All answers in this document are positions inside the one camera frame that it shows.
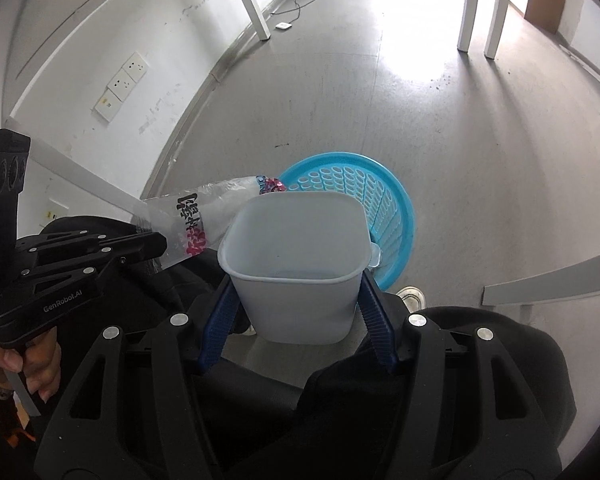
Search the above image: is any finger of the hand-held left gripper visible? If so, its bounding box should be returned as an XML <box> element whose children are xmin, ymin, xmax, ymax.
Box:
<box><xmin>20</xmin><ymin>254</ymin><xmax>133</xmax><ymax>291</ymax></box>
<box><xmin>14</xmin><ymin>230</ymin><xmax>169</xmax><ymax>264</ymax></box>

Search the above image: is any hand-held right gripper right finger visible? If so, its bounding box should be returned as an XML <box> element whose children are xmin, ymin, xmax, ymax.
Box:
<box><xmin>357</xmin><ymin>272</ymin><xmax>578</xmax><ymax>480</ymax></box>

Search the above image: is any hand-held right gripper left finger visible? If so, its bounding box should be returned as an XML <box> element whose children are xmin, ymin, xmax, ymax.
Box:
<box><xmin>34</xmin><ymin>275</ymin><xmax>236</xmax><ymax>480</ymax></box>

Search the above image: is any white plastic container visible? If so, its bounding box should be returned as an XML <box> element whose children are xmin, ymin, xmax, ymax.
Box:
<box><xmin>217</xmin><ymin>192</ymin><xmax>382</xmax><ymax>345</ymax></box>

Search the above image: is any clear printed plastic bag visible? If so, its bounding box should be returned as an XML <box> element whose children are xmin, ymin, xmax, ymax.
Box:
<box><xmin>130</xmin><ymin>175</ymin><xmax>287</xmax><ymax>273</ymax></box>

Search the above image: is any blue plastic basket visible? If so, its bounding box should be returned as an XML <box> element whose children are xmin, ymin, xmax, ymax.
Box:
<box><xmin>277</xmin><ymin>151</ymin><xmax>415</xmax><ymax>292</ymax></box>

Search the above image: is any person's left hand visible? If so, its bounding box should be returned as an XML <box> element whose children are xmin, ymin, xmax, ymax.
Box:
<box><xmin>0</xmin><ymin>327</ymin><xmax>63</xmax><ymax>404</ymax></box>

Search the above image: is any white right shoe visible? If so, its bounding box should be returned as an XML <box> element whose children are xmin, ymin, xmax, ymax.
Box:
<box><xmin>395</xmin><ymin>286</ymin><xmax>426</xmax><ymax>311</ymax></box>

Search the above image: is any person's left leg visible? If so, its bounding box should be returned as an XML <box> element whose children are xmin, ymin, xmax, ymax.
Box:
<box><xmin>30</xmin><ymin>215</ymin><xmax>306</xmax><ymax>480</ymax></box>

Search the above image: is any black shirt with orange print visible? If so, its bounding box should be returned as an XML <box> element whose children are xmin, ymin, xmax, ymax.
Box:
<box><xmin>0</xmin><ymin>395</ymin><xmax>41</xmax><ymax>480</ymax></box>

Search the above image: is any white table leg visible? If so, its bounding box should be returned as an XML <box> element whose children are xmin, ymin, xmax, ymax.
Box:
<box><xmin>457</xmin><ymin>0</ymin><xmax>481</xmax><ymax>52</ymax></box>
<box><xmin>223</xmin><ymin>0</ymin><xmax>272</xmax><ymax>41</ymax></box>
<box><xmin>484</xmin><ymin>0</ymin><xmax>511</xmax><ymax>59</ymax></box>

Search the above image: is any white table frame bar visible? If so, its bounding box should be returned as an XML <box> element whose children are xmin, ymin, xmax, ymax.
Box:
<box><xmin>5</xmin><ymin>117</ymin><xmax>146</xmax><ymax>217</ymax></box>

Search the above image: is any grey flat strap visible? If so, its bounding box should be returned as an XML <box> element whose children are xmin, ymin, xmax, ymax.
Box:
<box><xmin>7</xmin><ymin>370</ymin><xmax>42</xmax><ymax>417</ymax></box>

